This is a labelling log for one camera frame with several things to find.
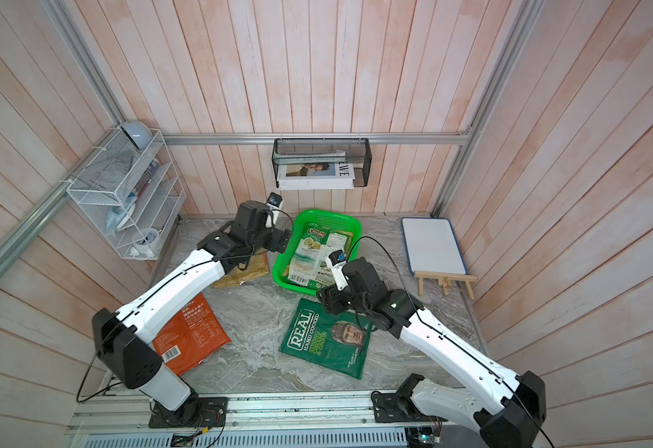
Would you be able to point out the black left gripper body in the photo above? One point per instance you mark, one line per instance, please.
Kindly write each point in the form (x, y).
(269, 239)

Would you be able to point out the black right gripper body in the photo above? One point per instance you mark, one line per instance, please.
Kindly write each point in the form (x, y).
(341, 301)

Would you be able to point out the gold chip bag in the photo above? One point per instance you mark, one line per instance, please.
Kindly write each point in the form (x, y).
(257, 268)

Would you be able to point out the dark green REAL chip bag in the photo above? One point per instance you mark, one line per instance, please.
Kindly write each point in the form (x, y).
(335, 342)

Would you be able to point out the light green white chip bag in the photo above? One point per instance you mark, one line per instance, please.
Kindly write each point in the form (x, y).
(308, 266)

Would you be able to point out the red chip bag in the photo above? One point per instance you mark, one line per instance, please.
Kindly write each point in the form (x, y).
(190, 337)

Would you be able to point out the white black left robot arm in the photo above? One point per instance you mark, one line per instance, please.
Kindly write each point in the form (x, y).
(123, 338)

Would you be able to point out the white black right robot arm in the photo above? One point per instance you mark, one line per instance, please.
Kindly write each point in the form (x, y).
(505, 408)

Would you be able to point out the green plastic basket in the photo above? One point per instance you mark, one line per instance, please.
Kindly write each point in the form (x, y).
(333, 221)

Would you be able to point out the white LOEWE book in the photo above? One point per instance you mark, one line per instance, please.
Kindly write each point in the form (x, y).
(326, 171)

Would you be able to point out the small wooden easel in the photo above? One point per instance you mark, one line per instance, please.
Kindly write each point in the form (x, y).
(446, 281)

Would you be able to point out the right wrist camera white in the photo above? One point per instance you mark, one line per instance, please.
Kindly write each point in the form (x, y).
(336, 261)

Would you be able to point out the black mesh wall shelf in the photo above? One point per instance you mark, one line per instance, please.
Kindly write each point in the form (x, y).
(358, 152)

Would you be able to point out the white board blue frame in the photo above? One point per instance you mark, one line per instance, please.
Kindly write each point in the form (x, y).
(432, 247)

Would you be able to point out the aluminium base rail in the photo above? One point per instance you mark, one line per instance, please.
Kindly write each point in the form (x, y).
(302, 419)

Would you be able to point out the white wire wall rack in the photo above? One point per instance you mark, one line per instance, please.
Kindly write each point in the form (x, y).
(121, 189)

